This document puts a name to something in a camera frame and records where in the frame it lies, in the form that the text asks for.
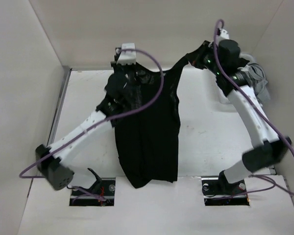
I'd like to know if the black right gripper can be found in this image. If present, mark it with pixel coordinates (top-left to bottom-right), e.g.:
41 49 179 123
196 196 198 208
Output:
186 40 224 75

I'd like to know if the black tank top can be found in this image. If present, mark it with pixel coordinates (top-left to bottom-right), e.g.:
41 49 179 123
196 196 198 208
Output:
114 50 198 188

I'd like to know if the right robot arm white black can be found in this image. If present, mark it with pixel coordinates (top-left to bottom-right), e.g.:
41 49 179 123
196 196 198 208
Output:
186 39 292 195

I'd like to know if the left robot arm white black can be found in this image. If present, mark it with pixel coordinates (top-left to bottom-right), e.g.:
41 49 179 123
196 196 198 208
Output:
35 62 135 195

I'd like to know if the grey tank top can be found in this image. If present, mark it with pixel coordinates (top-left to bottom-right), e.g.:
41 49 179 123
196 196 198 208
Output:
247 63 270 104

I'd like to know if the white plastic laundry basket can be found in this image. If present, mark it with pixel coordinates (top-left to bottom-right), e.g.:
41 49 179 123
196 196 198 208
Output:
218 52 257 105

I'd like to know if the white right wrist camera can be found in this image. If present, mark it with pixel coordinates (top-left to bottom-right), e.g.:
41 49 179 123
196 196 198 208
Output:
216 28 229 41

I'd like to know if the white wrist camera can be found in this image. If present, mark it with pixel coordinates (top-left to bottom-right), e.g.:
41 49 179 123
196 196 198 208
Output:
115 43 136 66
216 28 229 41

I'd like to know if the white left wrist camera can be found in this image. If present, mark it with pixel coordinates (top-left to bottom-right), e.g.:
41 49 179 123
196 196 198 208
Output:
115 43 136 66

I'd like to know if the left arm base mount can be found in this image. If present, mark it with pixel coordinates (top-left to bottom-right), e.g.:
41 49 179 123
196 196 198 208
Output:
67 168 116 207

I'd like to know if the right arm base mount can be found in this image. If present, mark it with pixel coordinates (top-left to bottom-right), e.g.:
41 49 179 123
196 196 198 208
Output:
201 177 249 206

